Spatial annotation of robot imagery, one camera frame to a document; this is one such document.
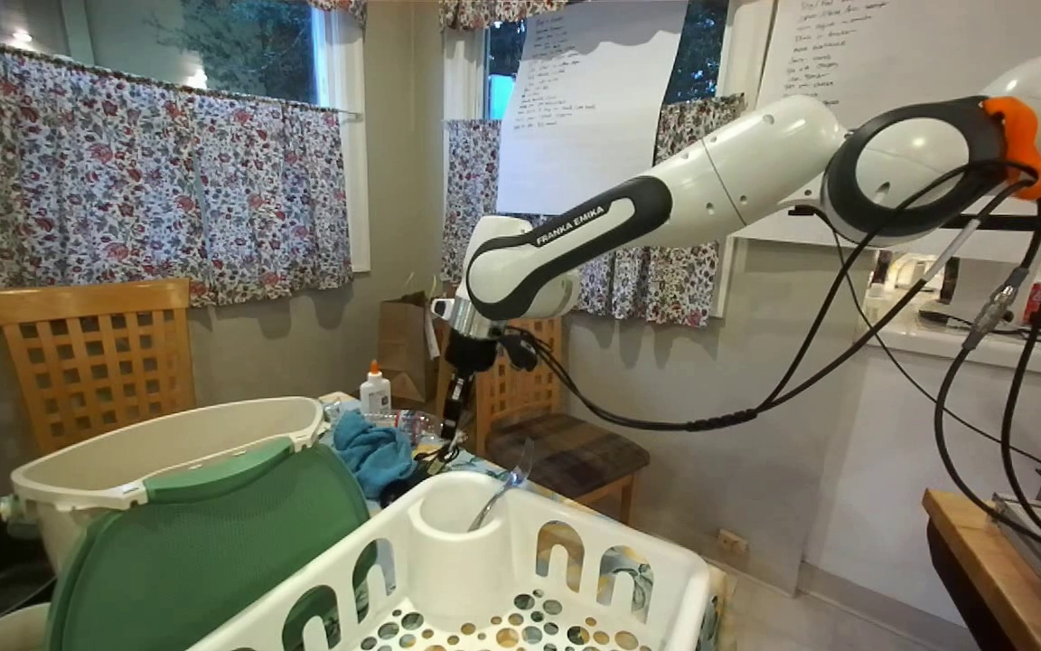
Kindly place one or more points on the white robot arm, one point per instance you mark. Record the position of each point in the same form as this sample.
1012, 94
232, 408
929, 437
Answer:
901, 176

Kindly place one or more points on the wooden side table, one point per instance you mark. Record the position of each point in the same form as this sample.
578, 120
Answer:
990, 580

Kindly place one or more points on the white paper sheet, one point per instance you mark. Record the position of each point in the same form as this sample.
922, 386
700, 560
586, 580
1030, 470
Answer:
586, 103

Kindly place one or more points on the white glue bottle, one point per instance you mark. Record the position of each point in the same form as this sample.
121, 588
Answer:
377, 396

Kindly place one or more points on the brown paper bag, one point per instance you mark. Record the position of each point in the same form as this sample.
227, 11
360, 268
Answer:
406, 350

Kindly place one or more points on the blue cloth towel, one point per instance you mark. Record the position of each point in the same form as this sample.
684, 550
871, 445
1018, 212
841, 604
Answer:
377, 456

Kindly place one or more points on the floral window curtain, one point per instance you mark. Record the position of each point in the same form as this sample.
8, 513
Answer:
112, 179

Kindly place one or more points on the white plastic bucket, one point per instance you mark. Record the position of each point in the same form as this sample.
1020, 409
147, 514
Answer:
112, 470

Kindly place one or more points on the metal spoon in cup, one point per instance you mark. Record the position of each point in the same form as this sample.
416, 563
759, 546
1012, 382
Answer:
514, 480

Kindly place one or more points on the white plastic drying rack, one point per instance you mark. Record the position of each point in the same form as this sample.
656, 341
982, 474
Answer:
537, 576

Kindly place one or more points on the wooden lattice chair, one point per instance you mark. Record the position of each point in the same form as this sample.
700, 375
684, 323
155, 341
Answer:
90, 358

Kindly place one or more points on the wooden chair with cushion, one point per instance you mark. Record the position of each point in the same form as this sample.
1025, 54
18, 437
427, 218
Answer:
519, 418

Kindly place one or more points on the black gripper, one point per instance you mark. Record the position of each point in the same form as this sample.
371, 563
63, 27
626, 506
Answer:
471, 350

